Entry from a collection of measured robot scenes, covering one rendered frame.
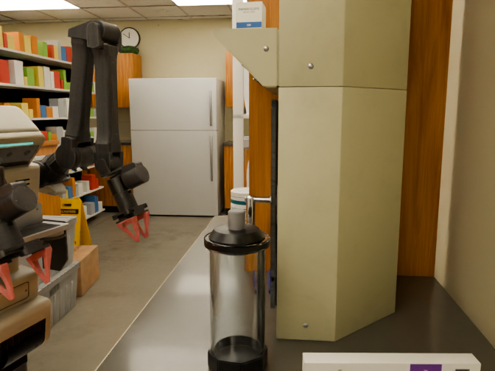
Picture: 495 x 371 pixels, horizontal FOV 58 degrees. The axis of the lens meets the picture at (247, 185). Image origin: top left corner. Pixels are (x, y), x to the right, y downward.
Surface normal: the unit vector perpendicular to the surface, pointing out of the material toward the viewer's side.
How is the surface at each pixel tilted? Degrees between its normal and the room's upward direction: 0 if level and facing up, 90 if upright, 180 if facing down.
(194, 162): 90
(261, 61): 90
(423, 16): 90
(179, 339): 0
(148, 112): 90
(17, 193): 63
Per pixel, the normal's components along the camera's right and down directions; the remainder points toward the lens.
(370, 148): 0.63, 0.12
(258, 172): -0.11, 0.16
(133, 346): 0.00, -0.99
